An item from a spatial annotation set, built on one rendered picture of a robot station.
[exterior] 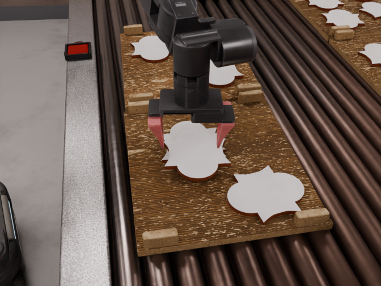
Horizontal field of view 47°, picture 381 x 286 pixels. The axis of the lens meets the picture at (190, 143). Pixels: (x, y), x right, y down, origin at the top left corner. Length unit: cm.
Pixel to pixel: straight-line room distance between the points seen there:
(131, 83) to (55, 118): 160
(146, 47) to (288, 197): 67
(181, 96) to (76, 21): 95
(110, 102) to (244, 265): 56
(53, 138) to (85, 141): 156
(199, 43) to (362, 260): 45
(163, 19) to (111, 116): 43
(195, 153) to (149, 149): 11
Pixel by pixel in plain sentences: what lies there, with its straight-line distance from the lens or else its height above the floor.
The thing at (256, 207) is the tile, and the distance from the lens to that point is 81.
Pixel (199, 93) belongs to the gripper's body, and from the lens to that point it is 68.
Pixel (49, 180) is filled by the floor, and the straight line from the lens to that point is 231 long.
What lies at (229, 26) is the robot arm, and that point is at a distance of 71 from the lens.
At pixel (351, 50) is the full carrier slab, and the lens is 139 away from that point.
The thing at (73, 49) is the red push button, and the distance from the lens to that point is 137.
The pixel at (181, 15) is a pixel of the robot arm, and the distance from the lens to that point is 67.
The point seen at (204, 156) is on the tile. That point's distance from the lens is 87.
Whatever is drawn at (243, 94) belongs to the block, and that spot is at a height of 96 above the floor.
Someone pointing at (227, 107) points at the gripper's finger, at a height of 112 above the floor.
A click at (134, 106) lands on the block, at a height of 96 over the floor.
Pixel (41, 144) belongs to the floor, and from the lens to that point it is 254.
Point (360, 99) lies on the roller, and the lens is 121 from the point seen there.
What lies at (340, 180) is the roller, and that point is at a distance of 94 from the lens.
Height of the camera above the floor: 154
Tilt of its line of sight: 40 degrees down
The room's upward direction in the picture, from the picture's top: straight up
